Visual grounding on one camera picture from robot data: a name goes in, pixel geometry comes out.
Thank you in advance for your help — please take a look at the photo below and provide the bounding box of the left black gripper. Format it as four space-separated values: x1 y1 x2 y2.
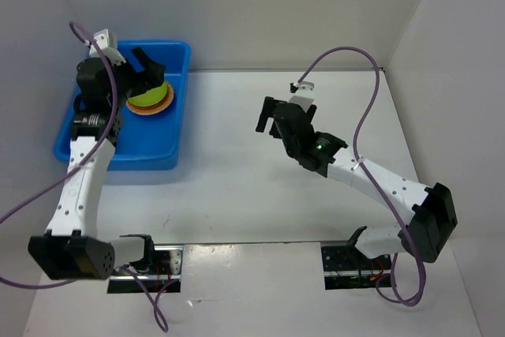
107 47 165 109

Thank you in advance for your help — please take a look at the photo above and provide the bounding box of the green plastic plate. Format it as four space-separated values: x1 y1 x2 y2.
128 81 168 108

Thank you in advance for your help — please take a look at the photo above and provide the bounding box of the orange plastic plate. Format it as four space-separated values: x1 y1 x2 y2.
138 82 174 114

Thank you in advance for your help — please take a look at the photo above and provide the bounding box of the orange-brown woven round tray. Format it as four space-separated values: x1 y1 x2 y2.
126 81 174 116

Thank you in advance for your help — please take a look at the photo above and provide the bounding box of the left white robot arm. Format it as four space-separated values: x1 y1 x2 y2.
28 47 165 280

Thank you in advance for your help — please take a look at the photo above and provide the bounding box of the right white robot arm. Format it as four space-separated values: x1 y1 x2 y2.
256 96 458 268

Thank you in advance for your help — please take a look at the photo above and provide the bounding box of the blue plastic bin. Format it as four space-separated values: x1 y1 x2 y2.
53 39 193 171

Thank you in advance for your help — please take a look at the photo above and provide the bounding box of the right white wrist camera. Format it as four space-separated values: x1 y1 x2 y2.
289 81 315 112

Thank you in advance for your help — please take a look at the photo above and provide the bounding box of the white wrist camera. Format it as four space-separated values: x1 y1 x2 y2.
93 28 126 66
289 81 315 112

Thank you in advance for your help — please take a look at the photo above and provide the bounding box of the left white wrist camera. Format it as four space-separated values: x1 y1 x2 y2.
93 28 126 66

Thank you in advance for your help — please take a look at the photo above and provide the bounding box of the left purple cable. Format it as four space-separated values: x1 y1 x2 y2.
0 21 178 333

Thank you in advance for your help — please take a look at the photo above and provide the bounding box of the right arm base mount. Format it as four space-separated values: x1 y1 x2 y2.
320 242 391 290

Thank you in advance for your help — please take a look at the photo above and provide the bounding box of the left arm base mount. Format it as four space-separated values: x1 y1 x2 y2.
107 245 184 294

